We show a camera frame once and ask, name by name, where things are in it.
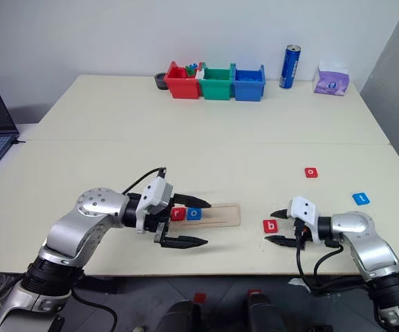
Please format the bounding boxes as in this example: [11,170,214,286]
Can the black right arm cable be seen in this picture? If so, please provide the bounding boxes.
[295,238,369,297]

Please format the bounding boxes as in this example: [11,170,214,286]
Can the blue drink can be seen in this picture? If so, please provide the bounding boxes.
[279,44,302,90]

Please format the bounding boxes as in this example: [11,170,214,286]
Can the blue plastic bin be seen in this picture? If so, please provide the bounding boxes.
[232,64,266,102]

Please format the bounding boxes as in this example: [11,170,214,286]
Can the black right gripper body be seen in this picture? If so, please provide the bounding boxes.
[288,216,313,248]

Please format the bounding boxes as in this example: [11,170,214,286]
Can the black lower body cable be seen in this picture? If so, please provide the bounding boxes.
[70,288,119,332]

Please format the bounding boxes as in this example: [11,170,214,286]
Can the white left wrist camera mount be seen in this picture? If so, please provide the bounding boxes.
[135,176,175,234]

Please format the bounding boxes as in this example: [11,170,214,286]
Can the blue letter o block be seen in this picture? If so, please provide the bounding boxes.
[185,206,203,221]

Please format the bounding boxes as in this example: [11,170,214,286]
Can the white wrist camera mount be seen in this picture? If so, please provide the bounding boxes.
[286,196,319,243]
[135,176,175,234]

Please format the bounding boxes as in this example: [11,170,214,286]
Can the wooden letter tray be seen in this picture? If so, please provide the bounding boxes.
[169,202,242,228]

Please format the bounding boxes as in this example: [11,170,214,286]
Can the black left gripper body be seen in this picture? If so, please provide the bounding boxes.
[145,195,178,248]

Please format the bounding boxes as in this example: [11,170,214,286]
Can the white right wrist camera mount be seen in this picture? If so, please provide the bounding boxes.
[286,196,319,243]

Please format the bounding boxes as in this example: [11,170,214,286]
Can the dark rounded shape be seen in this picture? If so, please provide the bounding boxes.
[156,299,203,332]
[245,293,292,332]

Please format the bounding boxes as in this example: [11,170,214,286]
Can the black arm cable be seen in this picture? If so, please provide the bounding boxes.
[295,238,369,297]
[121,167,168,195]

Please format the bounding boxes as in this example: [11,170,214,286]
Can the green plastic bin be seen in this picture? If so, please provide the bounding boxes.
[198,62,236,101]

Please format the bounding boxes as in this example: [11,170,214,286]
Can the purple tissue pack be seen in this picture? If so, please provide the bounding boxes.
[312,61,351,97]

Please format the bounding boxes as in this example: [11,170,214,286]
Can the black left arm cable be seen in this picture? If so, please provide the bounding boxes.
[121,167,168,195]

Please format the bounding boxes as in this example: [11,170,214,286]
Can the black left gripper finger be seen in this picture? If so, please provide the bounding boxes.
[160,235,209,251]
[174,194,213,209]

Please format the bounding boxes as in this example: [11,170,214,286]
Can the red plastic bin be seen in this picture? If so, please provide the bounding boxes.
[163,61,201,100]

